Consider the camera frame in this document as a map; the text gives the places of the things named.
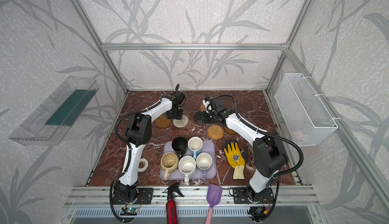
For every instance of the white mug front centre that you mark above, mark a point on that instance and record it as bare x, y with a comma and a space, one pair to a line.
187, 166

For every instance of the purple plastic scoop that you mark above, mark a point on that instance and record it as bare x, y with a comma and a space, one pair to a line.
213, 197

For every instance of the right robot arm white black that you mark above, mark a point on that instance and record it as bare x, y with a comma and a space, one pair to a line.
269, 153

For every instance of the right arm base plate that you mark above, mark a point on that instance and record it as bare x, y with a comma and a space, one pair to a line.
245, 195

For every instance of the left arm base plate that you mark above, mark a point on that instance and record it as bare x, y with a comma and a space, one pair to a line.
144, 195

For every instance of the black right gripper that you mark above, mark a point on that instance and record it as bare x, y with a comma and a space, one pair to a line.
203, 117

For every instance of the white wire mesh basket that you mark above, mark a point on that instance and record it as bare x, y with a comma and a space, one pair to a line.
308, 120

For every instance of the green circuit board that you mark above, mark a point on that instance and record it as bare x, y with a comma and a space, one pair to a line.
129, 211

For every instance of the clear plastic wall shelf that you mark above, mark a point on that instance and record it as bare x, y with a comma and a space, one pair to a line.
52, 120

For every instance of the white tape roll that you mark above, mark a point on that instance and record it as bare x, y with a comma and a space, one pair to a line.
143, 165

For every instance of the red spray bottle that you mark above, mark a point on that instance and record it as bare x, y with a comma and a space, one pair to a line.
171, 209

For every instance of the large round wooden coaster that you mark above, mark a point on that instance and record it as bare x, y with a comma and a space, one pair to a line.
229, 131

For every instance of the beige mug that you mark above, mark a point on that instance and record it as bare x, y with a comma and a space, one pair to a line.
169, 163

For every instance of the lilac mug white inside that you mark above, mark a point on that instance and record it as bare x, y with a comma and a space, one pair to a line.
204, 162

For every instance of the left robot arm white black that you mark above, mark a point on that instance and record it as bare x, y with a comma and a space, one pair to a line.
135, 130

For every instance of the colourful woven round coaster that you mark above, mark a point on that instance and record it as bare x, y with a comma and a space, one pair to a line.
180, 123

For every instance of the small round wooden coaster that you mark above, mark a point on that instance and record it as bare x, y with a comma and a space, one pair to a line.
163, 121

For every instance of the lilac plastic tray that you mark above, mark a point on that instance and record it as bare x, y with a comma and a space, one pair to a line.
208, 147

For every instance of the woven rattan round coaster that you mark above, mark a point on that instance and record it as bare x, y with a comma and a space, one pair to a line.
215, 132

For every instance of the black mug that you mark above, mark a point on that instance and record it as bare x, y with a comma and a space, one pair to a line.
179, 145

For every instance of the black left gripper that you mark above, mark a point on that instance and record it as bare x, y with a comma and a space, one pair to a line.
174, 113

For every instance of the light blue mug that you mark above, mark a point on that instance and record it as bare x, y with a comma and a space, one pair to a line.
195, 145

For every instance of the yellow black work glove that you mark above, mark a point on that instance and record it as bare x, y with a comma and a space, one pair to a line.
235, 159

